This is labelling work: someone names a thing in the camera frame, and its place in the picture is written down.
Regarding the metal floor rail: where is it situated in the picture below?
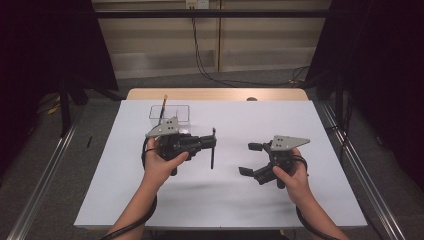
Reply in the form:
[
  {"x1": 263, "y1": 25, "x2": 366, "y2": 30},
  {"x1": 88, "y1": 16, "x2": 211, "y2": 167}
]
[
  {"x1": 318, "y1": 99, "x2": 408, "y2": 240},
  {"x1": 6, "y1": 99, "x2": 88, "y2": 240}
]

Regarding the black wall cable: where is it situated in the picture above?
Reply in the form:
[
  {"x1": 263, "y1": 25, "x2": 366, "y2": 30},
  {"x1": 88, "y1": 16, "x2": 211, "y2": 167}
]
[{"x1": 190, "y1": 6, "x2": 311, "y2": 88}]

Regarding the black stand post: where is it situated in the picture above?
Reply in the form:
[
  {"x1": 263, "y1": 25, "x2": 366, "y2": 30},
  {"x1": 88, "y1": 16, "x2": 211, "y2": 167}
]
[
  {"x1": 334, "y1": 73, "x2": 345, "y2": 128},
  {"x1": 59, "y1": 78, "x2": 73, "y2": 138}
]

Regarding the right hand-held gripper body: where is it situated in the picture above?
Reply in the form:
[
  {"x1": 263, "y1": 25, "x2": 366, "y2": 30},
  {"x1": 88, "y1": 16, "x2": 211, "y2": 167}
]
[{"x1": 253, "y1": 134, "x2": 311, "y2": 189}]

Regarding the black pen with silver end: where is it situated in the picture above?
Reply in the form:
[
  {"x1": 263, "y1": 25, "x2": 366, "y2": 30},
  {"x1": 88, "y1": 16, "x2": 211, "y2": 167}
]
[{"x1": 209, "y1": 127, "x2": 217, "y2": 170}]

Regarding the black horizontal bar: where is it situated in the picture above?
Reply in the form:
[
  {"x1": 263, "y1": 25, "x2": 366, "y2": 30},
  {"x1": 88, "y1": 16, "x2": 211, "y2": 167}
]
[{"x1": 94, "y1": 9, "x2": 333, "y2": 19}]

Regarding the dark curtain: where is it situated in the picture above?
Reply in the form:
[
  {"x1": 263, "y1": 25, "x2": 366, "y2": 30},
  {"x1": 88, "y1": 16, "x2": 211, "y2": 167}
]
[
  {"x1": 0, "y1": 0, "x2": 119, "y2": 181},
  {"x1": 304, "y1": 0, "x2": 424, "y2": 193}
]

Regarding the black pencil with orange end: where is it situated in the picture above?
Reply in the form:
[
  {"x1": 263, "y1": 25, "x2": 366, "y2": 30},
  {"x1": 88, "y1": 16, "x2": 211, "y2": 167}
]
[{"x1": 157, "y1": 94, "x2": 169, "y2": 126}]

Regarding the person's left hand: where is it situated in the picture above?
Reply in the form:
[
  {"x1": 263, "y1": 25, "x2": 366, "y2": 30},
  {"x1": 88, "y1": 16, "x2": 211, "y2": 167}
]
[{"x1": 143, "y1": 137, "x2": 190, "y2": 193}]

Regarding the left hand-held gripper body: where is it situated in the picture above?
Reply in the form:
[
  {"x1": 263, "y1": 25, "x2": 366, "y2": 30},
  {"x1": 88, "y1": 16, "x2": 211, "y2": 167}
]
[{"x1": 145, "y1": 116, "x2": 201, "y2": 177}]

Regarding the clear plastic pen holder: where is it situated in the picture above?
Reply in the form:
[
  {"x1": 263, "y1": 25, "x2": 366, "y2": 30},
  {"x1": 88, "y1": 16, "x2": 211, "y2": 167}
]
[{"x1": 148, "y1": 104, "x2": 192, "y2": 134}]

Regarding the person's right hand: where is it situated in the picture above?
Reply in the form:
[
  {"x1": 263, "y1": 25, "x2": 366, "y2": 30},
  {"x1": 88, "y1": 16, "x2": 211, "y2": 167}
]
[{"x1": 272, "y1": 147, "x2": 313, "y2": 206}]

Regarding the white wall socket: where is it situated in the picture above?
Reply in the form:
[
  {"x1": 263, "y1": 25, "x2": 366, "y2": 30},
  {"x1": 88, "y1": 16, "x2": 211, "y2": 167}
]
[{"x1": 185, "y1": 0, "x2": 210, "y2": 10}]

